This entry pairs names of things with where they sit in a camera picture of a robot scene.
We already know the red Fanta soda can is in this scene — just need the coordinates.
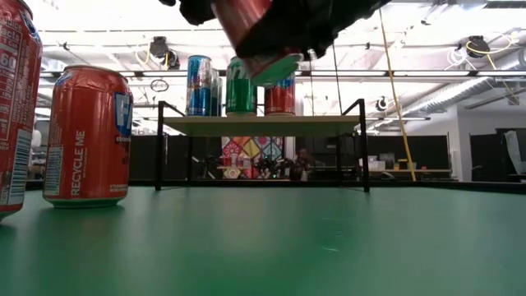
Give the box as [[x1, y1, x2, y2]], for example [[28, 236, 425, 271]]
[[43, 64, 135, 209], [264, 73, 297, 117], [211, 0, 305, 87], [0, 0, 44, 223]]

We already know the yellow cable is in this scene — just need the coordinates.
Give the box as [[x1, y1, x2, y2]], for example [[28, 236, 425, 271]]
[[377, 7, 417, 182]]

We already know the green table mat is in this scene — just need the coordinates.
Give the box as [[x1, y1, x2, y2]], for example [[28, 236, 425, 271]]
[[0, 187, 526, 296]]

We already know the wooden shelf with black frame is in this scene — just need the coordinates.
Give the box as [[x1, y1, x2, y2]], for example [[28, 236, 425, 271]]
[[155, 98, 371, 193]]

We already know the person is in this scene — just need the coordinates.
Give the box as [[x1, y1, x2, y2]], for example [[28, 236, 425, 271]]
[[289, 148, 325, 182]]

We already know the colourful wall mural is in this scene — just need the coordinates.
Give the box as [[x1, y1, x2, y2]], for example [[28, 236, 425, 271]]
[[221, 136, 284, 180]]

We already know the green Sprite soda can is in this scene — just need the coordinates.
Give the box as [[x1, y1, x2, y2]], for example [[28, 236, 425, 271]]
[[224, 56, 259, 117]]

